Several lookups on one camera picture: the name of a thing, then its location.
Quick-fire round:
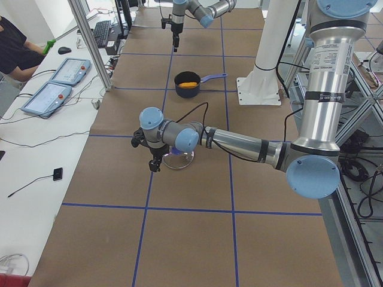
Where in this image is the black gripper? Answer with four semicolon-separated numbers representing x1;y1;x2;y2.
148;144;169;172
171;22;183;48

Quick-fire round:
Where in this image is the glass pot lid blue knob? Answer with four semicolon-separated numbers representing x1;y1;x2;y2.
163;146;194;169

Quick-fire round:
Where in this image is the yellow corn cob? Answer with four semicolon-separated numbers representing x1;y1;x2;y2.
178;82;199;89

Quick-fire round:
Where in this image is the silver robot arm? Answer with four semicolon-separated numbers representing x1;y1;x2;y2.
161;0;237;52
131;1;379;199

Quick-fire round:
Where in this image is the dark blue saucepan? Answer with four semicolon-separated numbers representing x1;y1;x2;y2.
174;71;227;99

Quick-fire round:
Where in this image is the black keyboard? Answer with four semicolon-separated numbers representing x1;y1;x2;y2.
93;20;111;48

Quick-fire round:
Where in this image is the small black puck device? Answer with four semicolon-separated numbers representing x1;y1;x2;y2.
53;167;63;181

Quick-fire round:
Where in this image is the upper blue teach pendant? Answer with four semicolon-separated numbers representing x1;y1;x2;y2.
50;57;91;87

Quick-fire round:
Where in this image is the blue teach pendant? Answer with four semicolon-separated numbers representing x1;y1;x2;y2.
21;82;72;118
50;57;91;87

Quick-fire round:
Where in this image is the black computer mouse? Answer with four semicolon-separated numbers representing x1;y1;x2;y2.
57;47;72;55

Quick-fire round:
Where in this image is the lower blue teach pendant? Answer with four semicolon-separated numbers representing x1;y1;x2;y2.
21;82;72;118

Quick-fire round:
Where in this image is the person in black shirt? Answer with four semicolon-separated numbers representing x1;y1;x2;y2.
1;16;45;83

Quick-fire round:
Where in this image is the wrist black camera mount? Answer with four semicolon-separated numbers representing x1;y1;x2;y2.
131;127;148;148
161;18;172;29

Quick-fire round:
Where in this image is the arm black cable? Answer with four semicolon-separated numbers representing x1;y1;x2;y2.
175;102;305;162

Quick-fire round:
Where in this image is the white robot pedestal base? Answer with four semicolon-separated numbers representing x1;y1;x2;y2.
237;0;300;106

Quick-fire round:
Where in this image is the aluminium frame post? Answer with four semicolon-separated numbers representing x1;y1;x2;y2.
68;0;112;91

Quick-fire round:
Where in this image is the aluminium frame rack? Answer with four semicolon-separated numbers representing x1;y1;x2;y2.
287;41;383;287

